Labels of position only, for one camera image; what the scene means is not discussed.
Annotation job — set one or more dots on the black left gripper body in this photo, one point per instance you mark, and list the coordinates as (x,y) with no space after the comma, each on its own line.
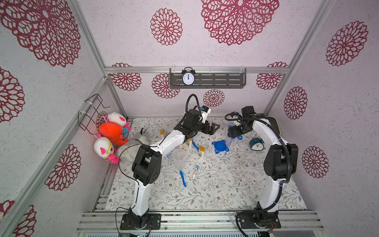
(200,127)

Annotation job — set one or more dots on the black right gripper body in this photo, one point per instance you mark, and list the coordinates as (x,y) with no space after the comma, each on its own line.
(236,131)

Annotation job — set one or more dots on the yellow cap bottle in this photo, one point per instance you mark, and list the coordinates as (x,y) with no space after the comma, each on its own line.
(162,132)
(201,152)
(190,143)

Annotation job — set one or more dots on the clear plastic container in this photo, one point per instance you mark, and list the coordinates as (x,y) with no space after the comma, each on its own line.
(230,142)
(180,157)
(128,151)

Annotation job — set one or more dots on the blue lid front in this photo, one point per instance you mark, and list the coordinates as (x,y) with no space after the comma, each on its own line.
(234,132)

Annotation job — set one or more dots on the blue lid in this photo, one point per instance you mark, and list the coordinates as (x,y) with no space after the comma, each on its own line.
(234,132)
(220,146)

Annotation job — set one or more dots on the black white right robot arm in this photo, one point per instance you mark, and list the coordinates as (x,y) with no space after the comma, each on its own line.
(280,163)

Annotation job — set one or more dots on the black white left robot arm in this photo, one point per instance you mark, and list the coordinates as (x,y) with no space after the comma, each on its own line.
(146,162)

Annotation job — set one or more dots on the blue toothbrush case back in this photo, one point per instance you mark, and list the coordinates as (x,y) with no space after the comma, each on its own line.
(196,146)

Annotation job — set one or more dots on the teal small object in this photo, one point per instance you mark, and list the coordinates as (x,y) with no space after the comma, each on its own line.
(257,144)

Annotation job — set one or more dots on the cream box green window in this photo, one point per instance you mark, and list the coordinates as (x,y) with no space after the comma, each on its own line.
(273,123)

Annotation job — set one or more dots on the blue lid right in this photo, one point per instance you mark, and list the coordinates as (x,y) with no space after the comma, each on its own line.
(220,146)

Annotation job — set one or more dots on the small toothpaste tube front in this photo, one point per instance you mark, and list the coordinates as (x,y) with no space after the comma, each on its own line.
(196,169)

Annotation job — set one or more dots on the black alarm clock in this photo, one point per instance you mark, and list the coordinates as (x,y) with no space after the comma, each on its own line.
(188,76)

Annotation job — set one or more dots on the white pink plush top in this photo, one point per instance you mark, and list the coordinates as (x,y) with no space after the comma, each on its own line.
(117,118)

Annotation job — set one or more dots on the red orange plush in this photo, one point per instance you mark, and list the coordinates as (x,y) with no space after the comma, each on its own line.
(112,131)

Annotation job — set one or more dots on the white plush yellow glasses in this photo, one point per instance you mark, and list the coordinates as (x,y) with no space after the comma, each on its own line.
(104,148)

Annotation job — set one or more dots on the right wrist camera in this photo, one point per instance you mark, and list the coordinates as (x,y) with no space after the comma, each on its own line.
(236,117)

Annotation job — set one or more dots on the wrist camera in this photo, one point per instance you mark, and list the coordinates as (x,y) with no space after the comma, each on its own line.
(205,111)
(236,117)

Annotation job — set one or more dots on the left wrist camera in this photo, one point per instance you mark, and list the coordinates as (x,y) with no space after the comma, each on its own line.
(205,111)

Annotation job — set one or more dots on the grey wall shelf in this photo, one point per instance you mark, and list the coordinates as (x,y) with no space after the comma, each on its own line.
(210,80)

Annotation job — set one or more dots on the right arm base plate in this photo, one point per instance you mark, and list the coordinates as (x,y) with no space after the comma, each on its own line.
(264,220)

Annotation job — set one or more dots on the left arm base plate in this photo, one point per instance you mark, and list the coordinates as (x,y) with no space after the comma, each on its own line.
(149,221)

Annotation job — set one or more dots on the black wire basket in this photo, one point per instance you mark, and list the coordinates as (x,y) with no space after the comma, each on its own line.
(89,119)

